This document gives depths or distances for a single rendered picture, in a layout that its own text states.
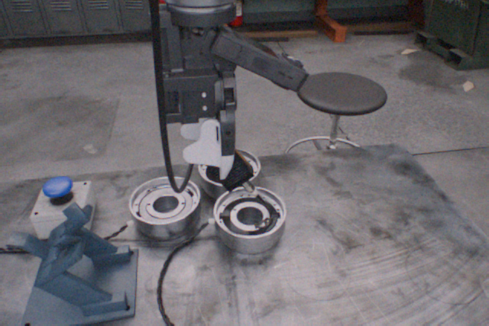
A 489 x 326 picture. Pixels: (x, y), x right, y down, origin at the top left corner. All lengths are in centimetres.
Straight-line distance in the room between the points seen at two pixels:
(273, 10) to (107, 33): 179
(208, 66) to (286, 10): 407
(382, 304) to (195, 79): 35
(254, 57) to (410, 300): 35
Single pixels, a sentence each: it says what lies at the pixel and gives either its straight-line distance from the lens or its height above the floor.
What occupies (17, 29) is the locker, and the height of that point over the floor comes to 18.
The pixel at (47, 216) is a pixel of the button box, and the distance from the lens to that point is 60.
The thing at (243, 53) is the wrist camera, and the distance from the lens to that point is 39.
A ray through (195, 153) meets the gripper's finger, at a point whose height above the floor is 97.
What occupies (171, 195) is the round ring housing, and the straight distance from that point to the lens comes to 60.
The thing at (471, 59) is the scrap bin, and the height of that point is 9.
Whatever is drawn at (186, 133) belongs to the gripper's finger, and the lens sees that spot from 49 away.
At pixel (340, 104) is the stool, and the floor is 62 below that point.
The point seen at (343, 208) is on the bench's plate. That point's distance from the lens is 63.
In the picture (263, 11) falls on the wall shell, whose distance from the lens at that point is 440.
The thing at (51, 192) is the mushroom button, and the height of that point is 87.
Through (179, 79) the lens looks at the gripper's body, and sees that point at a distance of 38.
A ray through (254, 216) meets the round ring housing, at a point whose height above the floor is 81.
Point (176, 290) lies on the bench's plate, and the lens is 52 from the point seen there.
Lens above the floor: 122
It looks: 34 degrees down
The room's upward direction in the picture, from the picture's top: straight up
